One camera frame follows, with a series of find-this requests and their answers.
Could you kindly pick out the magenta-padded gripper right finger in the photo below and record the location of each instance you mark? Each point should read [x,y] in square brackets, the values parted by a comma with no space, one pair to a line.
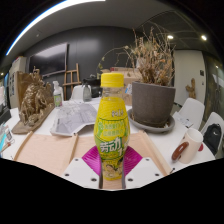
[143,171]

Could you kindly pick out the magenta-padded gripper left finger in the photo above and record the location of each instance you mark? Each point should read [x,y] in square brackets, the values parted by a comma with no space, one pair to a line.
[81,171]

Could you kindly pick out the yellow drink bottle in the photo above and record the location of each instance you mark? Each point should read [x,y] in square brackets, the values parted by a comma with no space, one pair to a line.
[111,133]

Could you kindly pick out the grey plant saucer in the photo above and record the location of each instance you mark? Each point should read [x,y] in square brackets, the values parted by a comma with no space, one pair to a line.
[150,129]

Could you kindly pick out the light wooden panel with strips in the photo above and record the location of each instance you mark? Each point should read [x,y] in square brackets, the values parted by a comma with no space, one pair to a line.
[43,150]

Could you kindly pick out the stack of papers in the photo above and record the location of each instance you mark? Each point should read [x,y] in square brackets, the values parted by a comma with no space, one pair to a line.
[183,120]

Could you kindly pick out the grey pot with dried plant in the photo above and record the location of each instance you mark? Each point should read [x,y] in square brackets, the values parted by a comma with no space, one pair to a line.
[151,103]

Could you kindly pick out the dark spray bottle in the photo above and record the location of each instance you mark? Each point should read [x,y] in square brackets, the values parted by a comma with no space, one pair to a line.
[87,93]

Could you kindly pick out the clear spray bottle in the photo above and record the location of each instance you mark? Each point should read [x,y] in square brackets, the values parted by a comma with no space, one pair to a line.
[58,96]

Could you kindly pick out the white chair with papers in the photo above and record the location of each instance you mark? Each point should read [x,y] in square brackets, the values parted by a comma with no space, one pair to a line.
[193,110]

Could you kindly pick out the brown relief sculpture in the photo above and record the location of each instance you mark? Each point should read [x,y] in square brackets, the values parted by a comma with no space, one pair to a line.
[33,103]

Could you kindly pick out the wooden easel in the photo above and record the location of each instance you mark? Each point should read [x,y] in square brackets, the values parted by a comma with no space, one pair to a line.
[71,78]

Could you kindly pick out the black flat device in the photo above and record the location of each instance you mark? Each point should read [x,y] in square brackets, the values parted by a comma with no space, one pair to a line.
[4,116]

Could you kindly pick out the wooden figure statue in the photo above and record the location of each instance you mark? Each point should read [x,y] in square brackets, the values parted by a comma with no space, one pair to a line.
[191,88]

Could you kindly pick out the white cabinet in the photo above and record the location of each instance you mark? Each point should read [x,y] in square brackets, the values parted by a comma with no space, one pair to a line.
[15,76]

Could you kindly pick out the round ceiling light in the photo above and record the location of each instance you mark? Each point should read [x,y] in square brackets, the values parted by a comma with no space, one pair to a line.
[203,37]
[170,37]

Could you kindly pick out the long ceiling light panel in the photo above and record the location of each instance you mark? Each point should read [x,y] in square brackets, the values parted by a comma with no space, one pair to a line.
[43,15]

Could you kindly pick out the black wall screen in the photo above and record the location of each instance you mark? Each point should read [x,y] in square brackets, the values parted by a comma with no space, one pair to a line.
[48,60]

